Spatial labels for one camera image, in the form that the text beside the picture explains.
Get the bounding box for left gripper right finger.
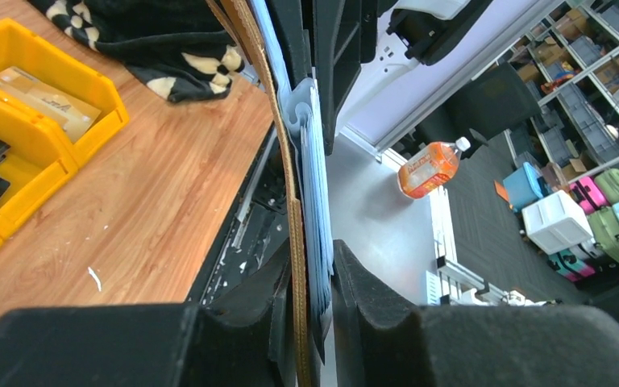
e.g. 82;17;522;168
332;239;619;386

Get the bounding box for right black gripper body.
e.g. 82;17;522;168
266;0;395;156

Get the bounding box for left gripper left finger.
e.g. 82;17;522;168
0;243;295;386

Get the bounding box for brown leather card holder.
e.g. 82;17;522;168
207;1;318;386

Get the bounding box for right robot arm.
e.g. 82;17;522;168
265;1;490;154

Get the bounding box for beige cards in right bin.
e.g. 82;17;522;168
0;66;101;143

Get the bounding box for black floral blanket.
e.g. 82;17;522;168
31;0;245;104

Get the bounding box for orange drink bottle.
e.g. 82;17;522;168
397;137;471;199

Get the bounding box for black office chair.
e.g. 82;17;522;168
413;63;540;159

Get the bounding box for blue storage box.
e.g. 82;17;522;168
502;162;544;213

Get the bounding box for pink suitcase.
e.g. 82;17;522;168
570;177;610;215

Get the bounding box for metal storage shelving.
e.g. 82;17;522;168
501;1;619;179

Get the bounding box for middle yellow bin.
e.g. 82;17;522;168
0;90;79;239

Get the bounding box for green suitcase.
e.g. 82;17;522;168
588;169;619;264

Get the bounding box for right yellow bin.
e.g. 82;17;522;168
0;19;129;166

